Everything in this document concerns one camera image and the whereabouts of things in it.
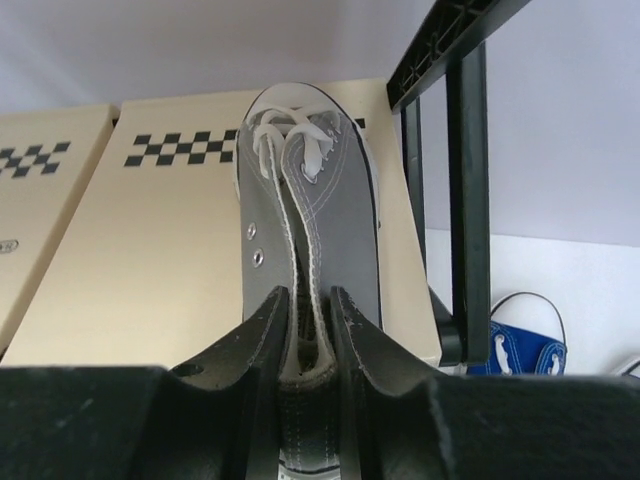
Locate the grey sneaker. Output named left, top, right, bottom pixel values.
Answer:
left=234, top=83, right=382, bottom=479

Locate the blue sneaker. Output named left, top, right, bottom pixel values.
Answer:
left=534, top=341, right=568, bottom=376
left=466, top=291, right=568, bottom=376

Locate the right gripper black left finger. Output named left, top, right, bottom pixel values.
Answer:
left=1, top=287, right=289, bottom=479

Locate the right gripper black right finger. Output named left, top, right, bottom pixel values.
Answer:
left=330, top=287, right=639, bottom=479

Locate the left blue sneaker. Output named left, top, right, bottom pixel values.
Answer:
left=466, top=291, right=568, bottom=376

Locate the right blue sneaker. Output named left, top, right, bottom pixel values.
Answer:
left=534, top=341, right=568, bottom=376

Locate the beige black shoe shelf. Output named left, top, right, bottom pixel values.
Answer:
left=2, top=1, right=522, bottom=367

